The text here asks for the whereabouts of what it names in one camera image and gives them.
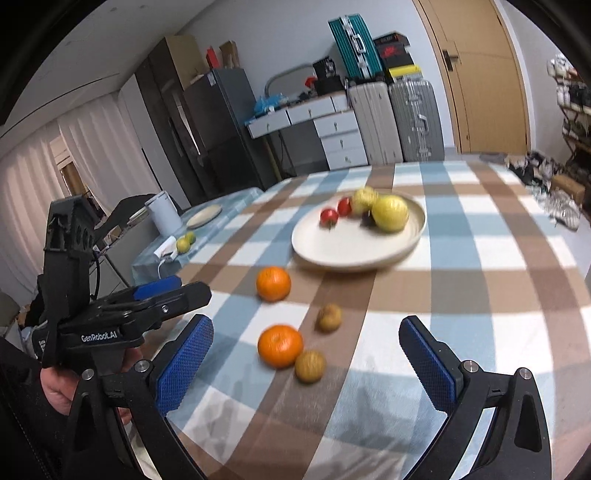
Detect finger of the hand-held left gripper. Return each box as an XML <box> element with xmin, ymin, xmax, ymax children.
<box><xmin>95</xmin><ymin>275</ymin><xmax>182</xmax><ymax>306</ymax></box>
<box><xmin>99</xmin><ymin>282</ymin><xmax>212</xmax><ymax>324</ymax></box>

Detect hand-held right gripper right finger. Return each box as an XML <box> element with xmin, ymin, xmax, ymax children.
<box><xmin>398</xmin><ymin>316</ymin><xmax>553</xmax><ymax>480</ymax></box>

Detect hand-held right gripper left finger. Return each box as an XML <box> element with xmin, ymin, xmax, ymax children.
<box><xmin>61</xmin><ymin>314</ymin><xmax>215</xmax><ymax>480</ymax></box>

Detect orange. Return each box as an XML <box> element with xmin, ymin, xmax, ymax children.
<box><xmin>257</xmin><ymin>325</ymin><xmax>304</xmax><ymax>369</ymax></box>
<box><xmin>256</xmin><ymin>267</ymin><xmax>292</xmax><ymax>302</ymax></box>

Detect wrinkled brown fruit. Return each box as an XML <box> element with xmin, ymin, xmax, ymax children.
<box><xmin>317</xmin><ymin>304</ymin><xmax>343</xmax><ymax>332</ymax></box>

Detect round brown fruit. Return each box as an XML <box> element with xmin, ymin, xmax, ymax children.
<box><xmin>295</xmin><ymin>350</ymin><xmax>327</xmax><ymax>383</ymax></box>

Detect large cream plate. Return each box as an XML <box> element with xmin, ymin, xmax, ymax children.
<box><xmin>291</xmin><ymin>188</ymin><xmax>426</xmax><ymax>272</ymax></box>

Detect yellow guava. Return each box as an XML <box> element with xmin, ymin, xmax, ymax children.
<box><xmin>372</xmin><ymin>195</ymin><xmax>410</xmax><ymax>232</ymax></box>

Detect green guava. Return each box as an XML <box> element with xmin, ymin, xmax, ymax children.
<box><xmin>352</xmin><ymin>187</ymin><xmax>380</xmax><ymax>214</ymax></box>

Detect person's left forearm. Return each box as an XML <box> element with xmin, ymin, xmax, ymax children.
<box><xmin>0</xmin><ymin>337</ymin><xmax>72</xmax><ymax>480</ymax></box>

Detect person's left hand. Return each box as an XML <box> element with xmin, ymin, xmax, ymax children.
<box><xmin>41</xmin><ymin>347</ymin><xmax>145</xmax><ymax>415</ymax></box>

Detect white canister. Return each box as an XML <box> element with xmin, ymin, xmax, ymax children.
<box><xmin>145</xmin><ymin>191</ymin><xmax>183</xmax><ymax>236</ymax></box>

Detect black chair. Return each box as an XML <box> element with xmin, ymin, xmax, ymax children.
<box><xmin>95</xmin><ymin>194</ymin><xmax>158</xmax><ymax>243</ymax></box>

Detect small cream plate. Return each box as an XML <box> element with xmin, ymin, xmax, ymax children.
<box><xmin>186</xmin><ymin>206</ymin><xmax>223</xmax><ymax>228</ymax></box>

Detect brown blue checked tablecloth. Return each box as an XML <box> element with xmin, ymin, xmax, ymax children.
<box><xmin>117</xmin><ymin>159</ymin><xmax>591</xmax><ymax>480</ymax></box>

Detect light blue tablecloth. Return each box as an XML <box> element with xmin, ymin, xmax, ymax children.
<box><xmin>131</xmin><ymin>187</ymin><xmax>264</xmax><ymax>287</ymax></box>

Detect white curtains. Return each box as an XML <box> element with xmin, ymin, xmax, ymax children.
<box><xmin>0</xmin><ymin>76</ymin><xmax>160</xmax><ymax>319</ymax></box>

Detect dark grey fridge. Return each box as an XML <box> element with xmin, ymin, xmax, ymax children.
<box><xmin>183</xmin><ymin>69</ymin><xmax>278</xmax><ymax>195</ymax></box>

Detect dark brown wardrobe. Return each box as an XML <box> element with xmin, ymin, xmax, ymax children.
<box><xmin>135</xmin><ymin>38</ymin><xmax>218</xmax><ymax>208</ymax></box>

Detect scattered sneakers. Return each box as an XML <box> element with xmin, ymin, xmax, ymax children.
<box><xmin>480</xmin><ymin>150</ymin><xmax>583</xmax><ymax>232</ymax></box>

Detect blue plastic bag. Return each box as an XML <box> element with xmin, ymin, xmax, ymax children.
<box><xmin>253</xmin><ymin>93</ymin><xmax>284</xmax><ymax>114</ymax></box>

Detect white desk with drawers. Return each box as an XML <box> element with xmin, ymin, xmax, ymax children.
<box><xmin>245</xmin><ymin>92</ymin><xmax>370</xmax><ymax>181</ymax></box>

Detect small cardboard box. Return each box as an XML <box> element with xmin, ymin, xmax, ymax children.
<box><xmin>551</xmin><ymin>174</ymin><xmax>585</xmax><ymax>197</ymax></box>

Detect brown paper bag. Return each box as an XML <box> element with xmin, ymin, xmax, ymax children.
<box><xmin>219</xmin><ymin>41</ymin><xmax>239</xmax><ymax>70</ymax></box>

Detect silver suitcase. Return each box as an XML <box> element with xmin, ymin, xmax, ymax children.
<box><xmin>389</xmin><ymin>78</ymin><xmax>445</xmax><ymax>162</ymax></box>

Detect beige suitcase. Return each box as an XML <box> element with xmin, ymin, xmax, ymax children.
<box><xmin>347</xmin><ymin>82</ymin><xmax>404</xmax><ymax>164</ymax></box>

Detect wooden shoe rack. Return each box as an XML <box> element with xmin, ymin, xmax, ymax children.
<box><xmin>547</xmin><ymin>53</ymin><xmax>591</xmax><ymax>160</ymax></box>

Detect tan wooden door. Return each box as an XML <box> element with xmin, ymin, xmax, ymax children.
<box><xmin>412</xmin><ymin>0</ymin><xmax>532</xmax><ymax>155</ymax></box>

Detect teal suitcase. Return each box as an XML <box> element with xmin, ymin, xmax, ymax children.
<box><xmin>328</xmin><ymin>16</ymin><xmax>384</xmax><ymax>80</ymax></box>

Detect rows of assorted shoes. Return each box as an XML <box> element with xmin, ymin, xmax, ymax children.
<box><xmin>547</xmin><ymin>53</ymin><xmax>591</xmax><ymax>153</ymax></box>

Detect black and red shoe box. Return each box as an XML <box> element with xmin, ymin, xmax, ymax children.
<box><xmin>373</xmin><ymin>32</ymin><xmax>411</xmax><ymax>48</ymax></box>

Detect white charger with cable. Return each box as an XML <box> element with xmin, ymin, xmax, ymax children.
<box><xmin>154</xmin><ymin>240</ymin><xmax>180</xmax><ymax>278</ymax></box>

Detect grey arched frame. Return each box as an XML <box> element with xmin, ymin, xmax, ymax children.
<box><xmin>265</xmin><ymin>62</ymin><xmax>319</xmax><ymax>100</ymax></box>

